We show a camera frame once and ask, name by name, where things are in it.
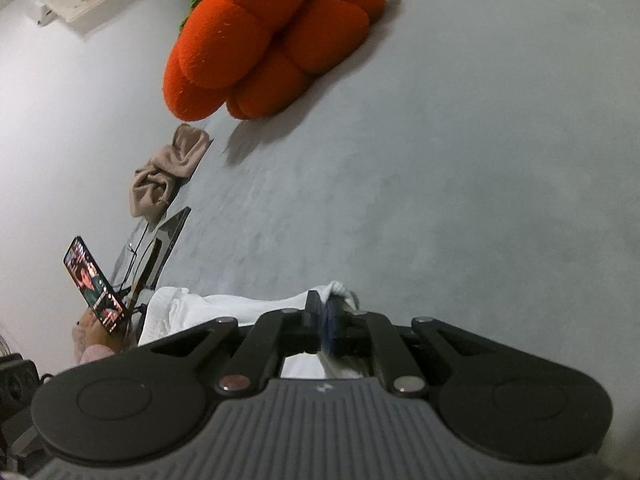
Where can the smartphone with lit screen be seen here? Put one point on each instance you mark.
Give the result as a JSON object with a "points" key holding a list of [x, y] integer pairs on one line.
{"points": [[92, 282]]}

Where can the crumpled beige garment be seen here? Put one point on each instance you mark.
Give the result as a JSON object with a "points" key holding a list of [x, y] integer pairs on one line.
{"points": [[165, 175]]}

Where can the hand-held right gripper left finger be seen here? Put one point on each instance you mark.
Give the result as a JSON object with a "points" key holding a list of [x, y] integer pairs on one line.
{"points": [[314, 320]]}

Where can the white garment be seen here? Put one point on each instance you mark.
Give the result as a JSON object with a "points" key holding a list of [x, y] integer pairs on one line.
{"points": [[200, 310]]}

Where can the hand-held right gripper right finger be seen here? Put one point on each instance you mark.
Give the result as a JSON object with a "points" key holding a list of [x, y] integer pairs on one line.
{"points": [[331, 332]]}

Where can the black tablet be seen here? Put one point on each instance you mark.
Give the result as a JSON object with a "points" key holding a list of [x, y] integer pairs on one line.
{"points": [[170, 230]]}

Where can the grey bed sheet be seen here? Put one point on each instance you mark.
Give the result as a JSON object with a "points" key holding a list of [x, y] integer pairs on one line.
{"points": [[425, 185]]}

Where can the orange pumpkin plush pillow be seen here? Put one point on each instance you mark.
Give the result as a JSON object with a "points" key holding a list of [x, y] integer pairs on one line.
{"points": [[250, 45]]}

